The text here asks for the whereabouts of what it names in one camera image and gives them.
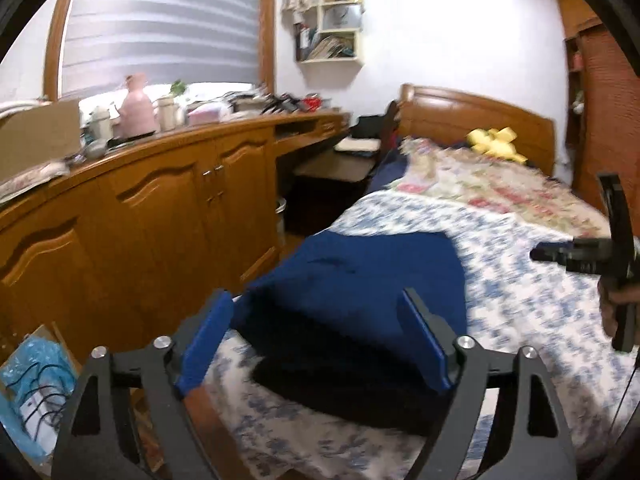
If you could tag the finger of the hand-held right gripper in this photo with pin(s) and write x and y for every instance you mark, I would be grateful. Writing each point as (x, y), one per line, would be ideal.
(552, 253)

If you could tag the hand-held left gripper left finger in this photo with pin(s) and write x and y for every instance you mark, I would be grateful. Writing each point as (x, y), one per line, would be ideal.
(207, 340)

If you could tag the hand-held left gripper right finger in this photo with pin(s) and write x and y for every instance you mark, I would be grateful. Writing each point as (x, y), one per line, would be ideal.
(425, 345)

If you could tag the navy blue suit jacket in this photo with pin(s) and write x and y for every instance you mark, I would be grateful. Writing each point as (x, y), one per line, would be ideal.
(360, 270)

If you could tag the person's right hand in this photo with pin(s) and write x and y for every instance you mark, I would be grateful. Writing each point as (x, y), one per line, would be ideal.
(609, 310)

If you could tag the blue floral bedsheet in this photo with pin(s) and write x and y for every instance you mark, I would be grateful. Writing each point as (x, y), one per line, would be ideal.
(525, 310)

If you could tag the pink floral quilt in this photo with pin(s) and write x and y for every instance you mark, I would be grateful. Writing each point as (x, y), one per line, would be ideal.
(500, 185)

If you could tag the yellow plush toy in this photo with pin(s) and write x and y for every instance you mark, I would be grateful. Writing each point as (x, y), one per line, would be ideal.
(492, 145)

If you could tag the wooden cabinet desk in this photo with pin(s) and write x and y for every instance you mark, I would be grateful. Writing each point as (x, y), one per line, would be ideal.
(150, 220)

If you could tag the metal trash bin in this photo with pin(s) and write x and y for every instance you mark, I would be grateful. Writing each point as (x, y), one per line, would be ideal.
(280, 217)

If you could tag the wooden louvred wardrobe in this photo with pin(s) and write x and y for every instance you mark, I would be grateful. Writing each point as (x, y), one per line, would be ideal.
(610, 110)

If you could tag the cardboard box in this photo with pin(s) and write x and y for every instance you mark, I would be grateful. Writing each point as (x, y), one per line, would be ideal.
(45, 332)

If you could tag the wooden bed headboard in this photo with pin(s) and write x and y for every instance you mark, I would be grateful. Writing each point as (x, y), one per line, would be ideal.
(450, 115)

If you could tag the blue plastic bag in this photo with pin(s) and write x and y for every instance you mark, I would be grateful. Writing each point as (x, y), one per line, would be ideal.
(30, 370)

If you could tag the dark wooden chair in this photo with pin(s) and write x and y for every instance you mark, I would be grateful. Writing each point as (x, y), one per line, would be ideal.
(330, 167)

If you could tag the pink tissue box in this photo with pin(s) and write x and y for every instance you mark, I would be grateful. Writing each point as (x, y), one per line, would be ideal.
(205, 114)

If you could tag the white jar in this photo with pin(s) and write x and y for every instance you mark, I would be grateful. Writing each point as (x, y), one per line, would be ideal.
(169, 114)

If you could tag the pink thermos jug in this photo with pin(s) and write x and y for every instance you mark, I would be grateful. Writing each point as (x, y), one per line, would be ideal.
(136, 110)

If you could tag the small white kettle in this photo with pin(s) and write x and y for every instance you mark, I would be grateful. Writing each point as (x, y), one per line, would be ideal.
(98, 122)

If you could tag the small green plant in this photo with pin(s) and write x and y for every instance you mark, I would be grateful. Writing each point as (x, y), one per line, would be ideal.
(177, 87)

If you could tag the red basket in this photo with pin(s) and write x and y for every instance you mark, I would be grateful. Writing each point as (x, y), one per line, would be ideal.
(312, 105)

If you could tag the brown cardboard sheet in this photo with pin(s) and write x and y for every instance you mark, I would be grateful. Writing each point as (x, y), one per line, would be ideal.
(40, 135)

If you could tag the row of books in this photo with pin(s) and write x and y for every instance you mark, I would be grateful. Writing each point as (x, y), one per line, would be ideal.
(325, 47)

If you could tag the white paper bag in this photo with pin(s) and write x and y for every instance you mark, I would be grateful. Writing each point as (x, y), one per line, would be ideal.
(342, 17)

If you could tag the grey window blind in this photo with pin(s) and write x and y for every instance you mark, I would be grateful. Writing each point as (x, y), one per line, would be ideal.
(165, 25)

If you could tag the white wall shelf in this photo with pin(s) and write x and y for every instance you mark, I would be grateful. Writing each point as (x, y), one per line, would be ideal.
(357, 45)

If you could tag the wooden window frame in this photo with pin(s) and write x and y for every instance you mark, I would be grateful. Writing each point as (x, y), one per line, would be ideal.
(267, 25)

